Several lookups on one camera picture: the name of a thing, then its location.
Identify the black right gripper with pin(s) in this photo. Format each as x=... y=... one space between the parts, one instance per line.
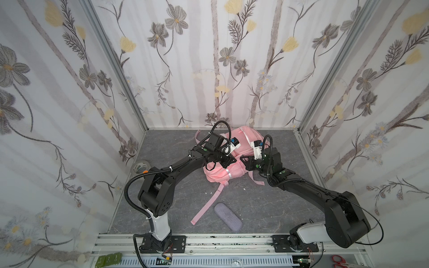
x=249 y=162

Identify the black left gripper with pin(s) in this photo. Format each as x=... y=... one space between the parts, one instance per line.
x=227 y=160

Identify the pink student backpack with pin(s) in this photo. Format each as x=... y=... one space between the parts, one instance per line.
x=217 y=174

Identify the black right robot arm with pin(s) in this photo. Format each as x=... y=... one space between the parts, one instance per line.
x=345 y=220

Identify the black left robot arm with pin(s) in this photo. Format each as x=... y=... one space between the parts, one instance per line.
x=216 y=141

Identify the purple glasses case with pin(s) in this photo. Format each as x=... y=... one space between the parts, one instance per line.
x=230 y=219

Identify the white tape roll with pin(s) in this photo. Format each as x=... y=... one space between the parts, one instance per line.
x=141 y=167

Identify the green connector block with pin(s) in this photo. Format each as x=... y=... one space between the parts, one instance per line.
x=108 y=260

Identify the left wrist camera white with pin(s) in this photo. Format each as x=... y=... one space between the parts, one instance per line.
x=234 y=144

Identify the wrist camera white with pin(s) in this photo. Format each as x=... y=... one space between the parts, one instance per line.
x=234 y=144
x=258 y=147

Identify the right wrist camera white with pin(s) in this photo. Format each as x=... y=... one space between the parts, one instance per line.
x=258 y=147

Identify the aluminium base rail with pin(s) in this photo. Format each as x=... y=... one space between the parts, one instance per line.
x=227 y=251

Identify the red handled scissors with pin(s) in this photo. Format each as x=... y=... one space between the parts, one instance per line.
x=339 y=262

